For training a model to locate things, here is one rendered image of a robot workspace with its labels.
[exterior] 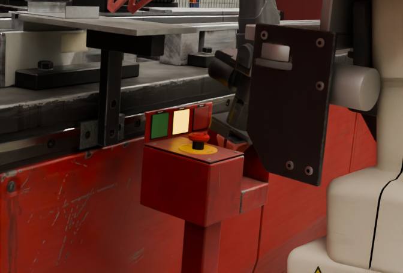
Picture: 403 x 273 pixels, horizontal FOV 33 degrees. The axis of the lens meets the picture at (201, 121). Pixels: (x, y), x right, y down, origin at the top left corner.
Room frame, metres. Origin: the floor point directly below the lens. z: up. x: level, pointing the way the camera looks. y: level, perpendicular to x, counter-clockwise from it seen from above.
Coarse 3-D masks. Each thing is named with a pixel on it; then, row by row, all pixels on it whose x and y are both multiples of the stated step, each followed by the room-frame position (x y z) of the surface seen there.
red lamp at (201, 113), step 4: (196, 108) 1.35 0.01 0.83; (200, 108) 1.36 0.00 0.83; (204, 108) 1.37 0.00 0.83; (208, 108) 1.38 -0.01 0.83; (196, 112) 1.35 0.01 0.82; (200, 112) 1.36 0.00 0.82; (204, 112) 1.38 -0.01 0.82; (196, 116) 1.35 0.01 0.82; (200, 116) 1.36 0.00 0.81; (204, 116) 1.38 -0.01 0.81; (196, 120) 1.35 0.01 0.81; (200, 120) 1.37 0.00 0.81; (204, 120) 1.38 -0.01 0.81; (196, 124) 1.36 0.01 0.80; (200, 124) 1.37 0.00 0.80; (204, 124) 1.38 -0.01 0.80; (196, 128) 1.36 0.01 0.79; (200, 128) 1.37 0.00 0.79
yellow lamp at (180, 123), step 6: (174, 114) 1.30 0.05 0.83; (180, 114) 1.31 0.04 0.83; (186, 114) 1.33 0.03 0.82; (174, 120) 1.30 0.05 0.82; (180, 120) 1.31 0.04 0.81; (186, 120) 1.33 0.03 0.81; (174, 126) 1.30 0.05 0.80; (180, 126) 1.32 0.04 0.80; (186, 126) 1.33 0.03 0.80; (174, 132) 1.30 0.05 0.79; (180, 132) 1.32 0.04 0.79
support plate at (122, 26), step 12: (60, 24) 1.18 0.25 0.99; (72, 24) 1.16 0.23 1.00; (84, 24) 1.15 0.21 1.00; (96, 24) 1.14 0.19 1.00; (108, 24) 1.16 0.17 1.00; (120, 24) 1.18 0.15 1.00; (132, 24) 1.20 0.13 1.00; (144, 24) 1.23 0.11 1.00; (156, 24) 1.25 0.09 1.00; (168, 24) 1.27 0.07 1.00
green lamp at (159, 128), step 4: (152, 116) 1.25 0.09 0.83; (156, 116) 1.26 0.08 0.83; (160, 116) 1.27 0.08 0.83; (164, 116) 1.28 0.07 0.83; (168, 116) 1.29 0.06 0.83; (152, 120) 1.25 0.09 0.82; (156, 120) 1.26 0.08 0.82; (160, 120) 1.27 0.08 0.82; (164, 120) 1.28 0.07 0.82; (168, 120) 1.29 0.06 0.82; (152, 124) 1.25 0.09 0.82; (156, 124) 1.26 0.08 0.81; (160, 124) 1.27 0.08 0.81; (164, 124) 1.28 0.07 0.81; (152, 128) 1.25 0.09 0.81; (156, 128) 1.26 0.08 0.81; (160, 128) 1.27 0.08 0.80; (164, 128) 1.28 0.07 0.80; (152, 132) 1.25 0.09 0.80; (156, 132) 1.26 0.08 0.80; (160, 132) 1.27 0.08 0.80; (164, 132) 1.28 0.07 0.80; (152, 136) 1.25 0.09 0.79; (156, 136) 1.26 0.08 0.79; (160, 136) 1.27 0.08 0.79
